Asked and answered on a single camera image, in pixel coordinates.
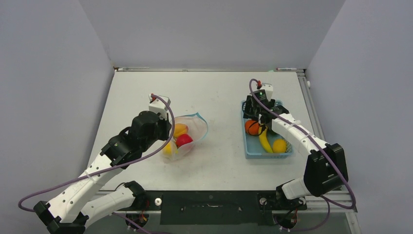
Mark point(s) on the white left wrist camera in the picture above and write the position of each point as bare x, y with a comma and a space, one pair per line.
158, 107

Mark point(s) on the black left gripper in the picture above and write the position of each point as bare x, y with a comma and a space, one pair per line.
166, 126

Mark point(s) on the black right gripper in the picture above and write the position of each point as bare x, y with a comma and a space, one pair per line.
249, 113

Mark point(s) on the green pepper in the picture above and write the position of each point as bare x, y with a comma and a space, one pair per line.
269, 131

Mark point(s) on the small yellow fruit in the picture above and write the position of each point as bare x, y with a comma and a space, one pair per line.
279, 146

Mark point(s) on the peach fruit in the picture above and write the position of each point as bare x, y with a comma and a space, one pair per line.
180, 129

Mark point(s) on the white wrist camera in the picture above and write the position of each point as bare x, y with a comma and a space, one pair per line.
158, 107
267, 88

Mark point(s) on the aluminium frame rail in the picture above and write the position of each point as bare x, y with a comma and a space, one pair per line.
310, 106
123, 199

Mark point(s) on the yellow banana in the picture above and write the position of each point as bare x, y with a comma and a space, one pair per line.
264, 140

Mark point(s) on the yellow lemon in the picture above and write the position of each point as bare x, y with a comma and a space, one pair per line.
170, 149

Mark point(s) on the clear zip top bag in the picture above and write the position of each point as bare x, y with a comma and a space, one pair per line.
198, 129

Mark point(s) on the orange fruit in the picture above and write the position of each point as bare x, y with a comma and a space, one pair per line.
252, 127

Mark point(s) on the light blue plastic basket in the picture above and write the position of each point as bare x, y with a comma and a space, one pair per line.
253, 148

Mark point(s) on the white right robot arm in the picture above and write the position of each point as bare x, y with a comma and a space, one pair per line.
325, 168

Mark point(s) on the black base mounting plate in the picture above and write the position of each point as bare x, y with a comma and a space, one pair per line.
216, 207

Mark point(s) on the red apple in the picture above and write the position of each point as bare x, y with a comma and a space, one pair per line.
183, 140

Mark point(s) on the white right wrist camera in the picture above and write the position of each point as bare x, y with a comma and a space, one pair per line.
267, 88

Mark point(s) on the aluminium right frame rail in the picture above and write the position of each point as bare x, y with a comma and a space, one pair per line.
310, 106

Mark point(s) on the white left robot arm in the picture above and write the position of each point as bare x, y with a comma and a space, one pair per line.
72, 211

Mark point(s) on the aluminium front frame rail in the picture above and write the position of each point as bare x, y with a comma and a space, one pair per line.
123, 199

